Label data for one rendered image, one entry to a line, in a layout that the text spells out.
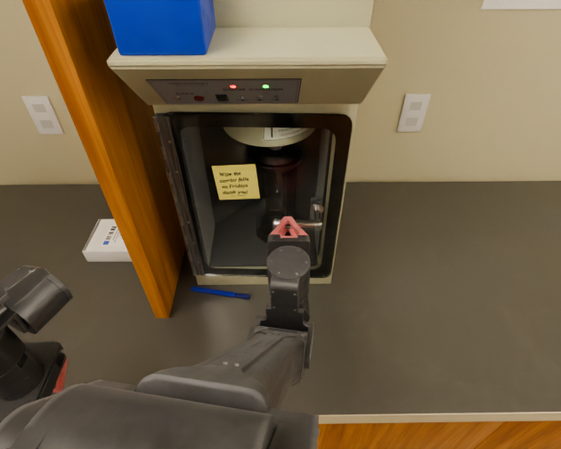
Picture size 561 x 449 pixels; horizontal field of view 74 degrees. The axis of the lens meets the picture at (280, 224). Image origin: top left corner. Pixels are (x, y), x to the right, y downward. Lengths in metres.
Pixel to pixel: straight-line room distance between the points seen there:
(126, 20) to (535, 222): 1.12
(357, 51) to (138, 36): 0.25
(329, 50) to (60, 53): 0.32
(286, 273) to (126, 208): 0.30
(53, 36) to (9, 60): 0.70
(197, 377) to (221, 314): 0.68
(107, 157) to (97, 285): 0.47
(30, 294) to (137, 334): 0.39
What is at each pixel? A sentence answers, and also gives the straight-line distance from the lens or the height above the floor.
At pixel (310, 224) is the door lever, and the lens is 0.67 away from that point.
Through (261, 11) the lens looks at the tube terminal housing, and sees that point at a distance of 0.57.
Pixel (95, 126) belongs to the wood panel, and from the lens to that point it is 0.58.
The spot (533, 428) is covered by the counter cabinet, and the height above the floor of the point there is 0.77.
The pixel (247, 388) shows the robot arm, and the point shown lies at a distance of 0.18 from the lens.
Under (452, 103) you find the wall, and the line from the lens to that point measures 1.20.
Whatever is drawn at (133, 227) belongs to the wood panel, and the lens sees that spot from 0.69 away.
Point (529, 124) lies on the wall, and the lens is 1.34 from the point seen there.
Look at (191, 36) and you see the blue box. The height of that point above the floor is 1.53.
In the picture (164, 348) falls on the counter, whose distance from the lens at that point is 0.86.
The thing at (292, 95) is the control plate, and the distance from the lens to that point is 0.55.
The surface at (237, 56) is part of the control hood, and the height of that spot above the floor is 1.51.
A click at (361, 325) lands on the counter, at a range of 0.87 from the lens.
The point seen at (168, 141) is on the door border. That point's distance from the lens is 0.65.
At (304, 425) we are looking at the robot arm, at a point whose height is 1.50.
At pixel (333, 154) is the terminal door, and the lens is 0.64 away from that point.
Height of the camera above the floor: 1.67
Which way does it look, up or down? 44 degrees down
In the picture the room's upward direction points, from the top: straight up
